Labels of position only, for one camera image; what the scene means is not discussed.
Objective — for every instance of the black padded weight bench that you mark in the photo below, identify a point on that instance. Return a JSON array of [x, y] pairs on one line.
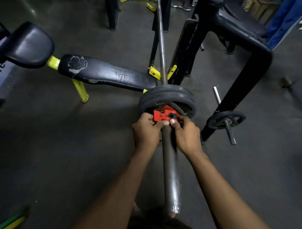
[[103, 73]]

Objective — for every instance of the small black iron weight plate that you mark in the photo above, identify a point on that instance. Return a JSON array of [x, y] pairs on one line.
[[225, 119]]

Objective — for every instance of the yellow barbell rack hook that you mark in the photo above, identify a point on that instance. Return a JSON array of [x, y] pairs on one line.
[[156, 72]]

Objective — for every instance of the yellow bench frame leg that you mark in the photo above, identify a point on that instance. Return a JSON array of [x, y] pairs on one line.
[[79, 88]]

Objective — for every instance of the person's left hand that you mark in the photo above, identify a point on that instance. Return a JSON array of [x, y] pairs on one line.
[[144, 134]]

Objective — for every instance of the steel barbell bar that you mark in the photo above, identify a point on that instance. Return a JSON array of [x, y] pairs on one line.
[[170, 151]]

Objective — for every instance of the black rack upright post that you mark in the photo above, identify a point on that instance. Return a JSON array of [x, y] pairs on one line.
[[113, 14]]

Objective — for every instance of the black rubber weight plate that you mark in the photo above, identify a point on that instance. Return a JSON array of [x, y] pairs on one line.
[[165, 99], [165, 88]]

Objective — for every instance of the green and yellow bands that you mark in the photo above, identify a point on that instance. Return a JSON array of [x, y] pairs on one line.
[[13, 219]]

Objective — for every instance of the person's right hand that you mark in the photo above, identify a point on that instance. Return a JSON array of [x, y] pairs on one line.
[[187, 138]]

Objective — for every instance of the black steel rack frame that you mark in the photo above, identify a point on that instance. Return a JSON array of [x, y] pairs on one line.
[[238, 42]]

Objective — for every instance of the person's right thumb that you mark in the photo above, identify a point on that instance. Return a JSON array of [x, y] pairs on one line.
[[174, 124]]

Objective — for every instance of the person's right forearm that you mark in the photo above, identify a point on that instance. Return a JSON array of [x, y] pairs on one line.
[[226, 195]]

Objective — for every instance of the person's left forearm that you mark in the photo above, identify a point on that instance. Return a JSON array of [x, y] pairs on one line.
[[113, 193]]

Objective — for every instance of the chrome plate storage peg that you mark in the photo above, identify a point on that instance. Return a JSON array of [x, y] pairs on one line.
[[225, 120]]

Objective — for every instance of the black padded seat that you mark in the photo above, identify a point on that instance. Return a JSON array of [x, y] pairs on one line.
[[28, 46]]

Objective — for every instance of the person's left thumb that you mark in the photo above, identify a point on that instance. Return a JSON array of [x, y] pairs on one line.
[[162, 123]]

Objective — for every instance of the red barbell collar clamp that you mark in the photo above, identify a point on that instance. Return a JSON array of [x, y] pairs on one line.
[[165, 115]]

